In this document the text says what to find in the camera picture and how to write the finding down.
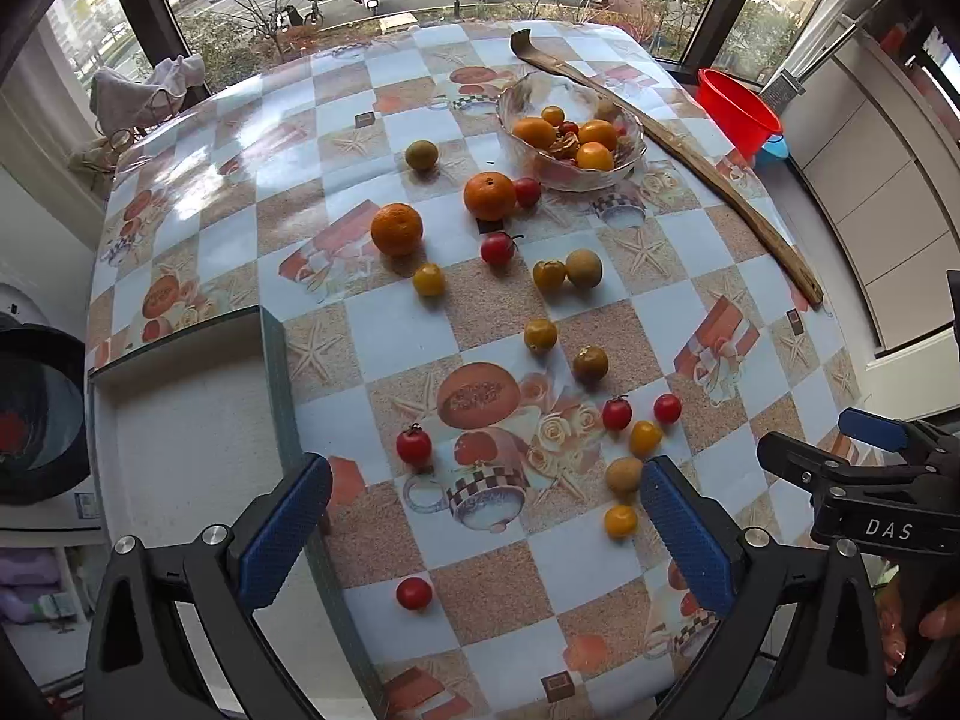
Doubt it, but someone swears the beige mesh bag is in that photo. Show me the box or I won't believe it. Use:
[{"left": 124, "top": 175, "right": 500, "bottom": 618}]
[{"left": 71, "top": 131, "right": 140, "bottom": 181}]

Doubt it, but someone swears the washing machine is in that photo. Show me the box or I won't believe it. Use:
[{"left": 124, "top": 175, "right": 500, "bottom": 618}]
[{"left": 0, "top": 281, "right": 95, "bottom": 530}]

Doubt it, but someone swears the metal grater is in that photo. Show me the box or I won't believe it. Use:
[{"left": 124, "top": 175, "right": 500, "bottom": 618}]
[{"left": 761, "top": 69, "right": 807, "bottom": 115}]

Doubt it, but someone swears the person's right hand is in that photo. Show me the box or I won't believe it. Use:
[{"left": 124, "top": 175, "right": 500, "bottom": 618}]
[{"left": 876, "top": 577, "right": 960, "bottom": 680}]

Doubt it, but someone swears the red plastic bucket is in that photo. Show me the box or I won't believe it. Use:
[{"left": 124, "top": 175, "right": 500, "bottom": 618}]
[{"left": 696, "top": 67, "right": 783, "bottom": 155}]

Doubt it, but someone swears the white cloth bag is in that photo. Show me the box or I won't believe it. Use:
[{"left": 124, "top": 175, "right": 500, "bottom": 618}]
[{"left": 90, "top": 54, "right": 207, "bottom": 137}]

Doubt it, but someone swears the white cabinet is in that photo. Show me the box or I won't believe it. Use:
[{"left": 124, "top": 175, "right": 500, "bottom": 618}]
[{"left": 780, "top": 0, "right": 960, "bottom": 421}]

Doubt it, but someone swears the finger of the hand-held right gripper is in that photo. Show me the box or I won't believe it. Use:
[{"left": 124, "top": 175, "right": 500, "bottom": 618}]
[
  {"left": 838, "top": 407, "right": 960, "bottom": 466},
  {"left": 756, "top": 431, "right": 852, "bottom": 500}
]

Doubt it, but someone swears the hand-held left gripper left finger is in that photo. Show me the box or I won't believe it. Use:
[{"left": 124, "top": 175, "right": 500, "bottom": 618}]
[{"left": 84, "top": 452, "right": 335, "bottom": 720}]

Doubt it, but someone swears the purple cloth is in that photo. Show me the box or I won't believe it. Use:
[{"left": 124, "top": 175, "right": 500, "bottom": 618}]
[{"left": 0, "top": 547, "right": 68, "bottom": 623}]

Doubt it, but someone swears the large orange mandarin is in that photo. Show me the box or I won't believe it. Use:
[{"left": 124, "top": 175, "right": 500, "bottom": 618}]
[
  {"left": 370, "top": 202, "right": 425, "bottom": 257},
  {"left": 463, "top": 171, "right": 518, "bottom": 222}
]

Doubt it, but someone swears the brownish yellow cherry tomato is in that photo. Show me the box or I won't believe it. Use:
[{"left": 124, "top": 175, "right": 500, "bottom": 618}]
[{"left": 573, "top": 345, "right": 610, "bottom": 383}]

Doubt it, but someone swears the clear glass bowl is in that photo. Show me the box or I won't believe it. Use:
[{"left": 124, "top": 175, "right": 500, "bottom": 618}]
[{"left": 495, "top": 71, "right": 647, "bottom": 193}]

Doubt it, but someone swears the checkered printed tablecloth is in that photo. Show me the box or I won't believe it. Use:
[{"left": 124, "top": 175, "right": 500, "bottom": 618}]
[{"left": 86, "top": 19, "right": 863, "bottom": 720}]

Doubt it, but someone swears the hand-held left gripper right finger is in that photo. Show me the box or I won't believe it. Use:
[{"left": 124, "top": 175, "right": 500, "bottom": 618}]
[{"left": 637, "top": 455, "right": 890, "bottom": 720}]

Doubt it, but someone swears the long wooden shoehorn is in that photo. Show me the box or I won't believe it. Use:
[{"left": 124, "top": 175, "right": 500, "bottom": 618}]
[{"left": 510, "top": 28, "right": 824, "bottom": 308}]

